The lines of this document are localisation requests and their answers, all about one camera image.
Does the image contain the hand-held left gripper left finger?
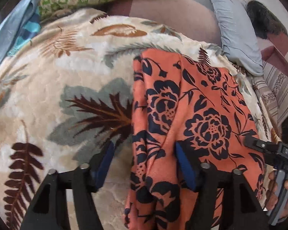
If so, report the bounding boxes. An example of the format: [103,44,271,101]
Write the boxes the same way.
[20,142,115,230]

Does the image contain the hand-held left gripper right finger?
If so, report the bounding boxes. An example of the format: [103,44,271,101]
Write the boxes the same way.
[176,141,270,230]

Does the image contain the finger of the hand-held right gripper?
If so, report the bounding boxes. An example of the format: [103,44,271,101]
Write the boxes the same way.
[243,136,282,157]

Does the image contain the orange floral garment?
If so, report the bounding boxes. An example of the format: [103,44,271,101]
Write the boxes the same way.
[123,48,267,230]

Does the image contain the striped floral bed sheet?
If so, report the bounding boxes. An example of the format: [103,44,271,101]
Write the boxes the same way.
[251,61,288,125]

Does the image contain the leaf-printed plush blanket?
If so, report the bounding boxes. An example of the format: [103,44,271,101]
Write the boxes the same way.
[0,7,282,230]

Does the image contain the light blue pillow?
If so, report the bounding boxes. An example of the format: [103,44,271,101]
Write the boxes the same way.
[202,0,264,76]

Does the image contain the dark furry object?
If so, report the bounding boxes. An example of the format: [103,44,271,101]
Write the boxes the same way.
[246,0,288,40]

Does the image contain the teal patterned cloth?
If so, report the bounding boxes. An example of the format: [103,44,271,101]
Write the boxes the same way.
[7,6,42,55]

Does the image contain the blue-grey cloth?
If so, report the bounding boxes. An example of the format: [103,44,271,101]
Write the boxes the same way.
[0,0,41,77]

